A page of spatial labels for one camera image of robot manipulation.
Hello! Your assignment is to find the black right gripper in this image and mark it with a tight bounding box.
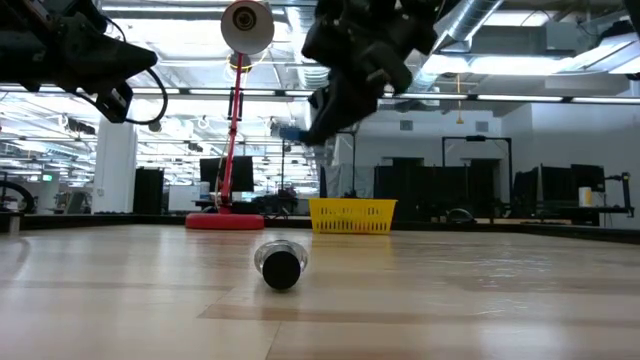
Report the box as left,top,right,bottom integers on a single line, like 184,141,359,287
298,0,417,148

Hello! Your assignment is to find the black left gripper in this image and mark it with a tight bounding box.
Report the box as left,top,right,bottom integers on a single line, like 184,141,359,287
39,0,159,94

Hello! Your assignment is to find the white cloth cover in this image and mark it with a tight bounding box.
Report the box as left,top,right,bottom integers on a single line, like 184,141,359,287
319,162,377,199

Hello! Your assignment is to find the white building pillar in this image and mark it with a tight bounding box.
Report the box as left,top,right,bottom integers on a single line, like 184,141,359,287
91,117,139,215

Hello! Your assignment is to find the black computer monitor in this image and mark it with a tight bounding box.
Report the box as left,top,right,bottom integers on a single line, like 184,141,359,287
199,155,255,194

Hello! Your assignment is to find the yellow plastic basket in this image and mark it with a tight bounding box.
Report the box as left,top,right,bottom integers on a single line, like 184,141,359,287
308,197,399,236

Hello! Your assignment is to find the black cabinet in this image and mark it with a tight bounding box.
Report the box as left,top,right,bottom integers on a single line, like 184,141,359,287
132,166,166,216

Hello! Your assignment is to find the red desk lamp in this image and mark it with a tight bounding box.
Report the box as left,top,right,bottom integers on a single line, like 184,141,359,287
184,0,275,231

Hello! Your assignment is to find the row of black monitors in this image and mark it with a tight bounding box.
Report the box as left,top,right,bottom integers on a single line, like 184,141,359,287
510,163,607,207

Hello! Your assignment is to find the black clamp stand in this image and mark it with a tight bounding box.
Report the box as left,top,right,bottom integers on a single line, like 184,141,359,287
603,171,636,219

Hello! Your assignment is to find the silver ceiling duct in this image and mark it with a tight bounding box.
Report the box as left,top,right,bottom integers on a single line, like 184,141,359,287
292,49,332,90
407,0,505,96

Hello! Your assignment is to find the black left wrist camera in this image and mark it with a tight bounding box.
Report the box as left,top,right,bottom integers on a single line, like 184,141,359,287
96,81,135,125

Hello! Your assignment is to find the black left camera cable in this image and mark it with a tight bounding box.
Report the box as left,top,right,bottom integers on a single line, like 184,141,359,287
124,67,169,126

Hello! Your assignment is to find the yellow hanging cord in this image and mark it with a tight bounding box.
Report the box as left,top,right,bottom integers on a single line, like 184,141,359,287
454,73,465,125

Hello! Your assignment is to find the black metal frame stand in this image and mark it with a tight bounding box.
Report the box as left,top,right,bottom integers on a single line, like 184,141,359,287
441,134,514,221

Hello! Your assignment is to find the black aluminium table frame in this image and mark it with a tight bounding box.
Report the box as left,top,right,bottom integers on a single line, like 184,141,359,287
0,212,640,246

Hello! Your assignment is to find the black curved hose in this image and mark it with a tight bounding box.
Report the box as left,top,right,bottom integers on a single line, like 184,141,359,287
0,179,39,215

